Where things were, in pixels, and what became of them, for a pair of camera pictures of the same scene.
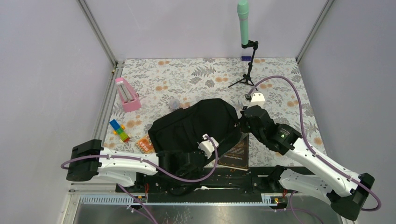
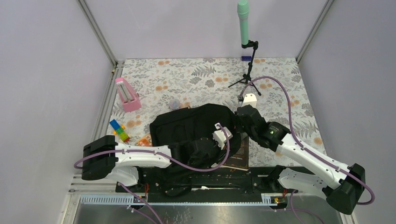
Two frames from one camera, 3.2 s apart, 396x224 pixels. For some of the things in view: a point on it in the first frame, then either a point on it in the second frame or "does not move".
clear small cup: x=174 y=104 does not move
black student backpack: x=182 y=129 does not move
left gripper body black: x=181 y=173 -> x=215 y=155
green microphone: x=243 y=10 does not move
